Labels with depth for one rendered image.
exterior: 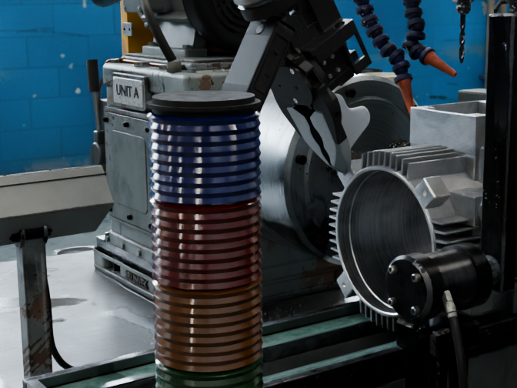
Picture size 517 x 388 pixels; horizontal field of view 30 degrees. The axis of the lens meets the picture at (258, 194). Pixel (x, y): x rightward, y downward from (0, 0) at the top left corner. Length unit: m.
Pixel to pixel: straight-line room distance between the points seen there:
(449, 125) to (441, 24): 6.85
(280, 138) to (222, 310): 0.71
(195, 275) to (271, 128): 0.74
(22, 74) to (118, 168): 4.94
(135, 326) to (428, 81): 6.54
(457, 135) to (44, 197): 0.44
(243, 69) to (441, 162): 0.22
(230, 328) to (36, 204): 0.55
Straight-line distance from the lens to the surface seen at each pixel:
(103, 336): 1.38
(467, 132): 1.02
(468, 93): 1.25
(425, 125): 1.06
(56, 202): 1.04
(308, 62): 0.95
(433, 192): 0.94
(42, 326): 1.09
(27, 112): 6.49
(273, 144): 1.21
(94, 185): 1.06
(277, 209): 1.22
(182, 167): 0.49
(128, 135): 1.50
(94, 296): 1.56
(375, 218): 1.10
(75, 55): 6.54
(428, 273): 0.84
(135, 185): 1.50
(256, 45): 0.95
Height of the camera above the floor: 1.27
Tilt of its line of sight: 12 degrees down
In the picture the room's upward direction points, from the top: 1 degrees counter-clockwise
